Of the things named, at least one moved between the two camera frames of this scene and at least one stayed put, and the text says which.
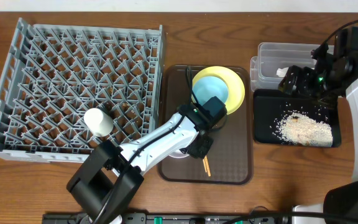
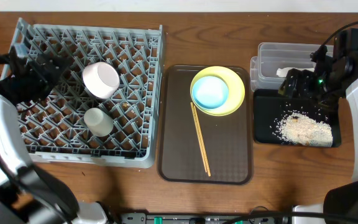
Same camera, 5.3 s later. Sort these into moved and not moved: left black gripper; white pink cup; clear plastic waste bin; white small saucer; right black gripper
Moved: white small saucer; left black gripper
Not moved: right black gripper; white pink cup; clear plastic waste bin
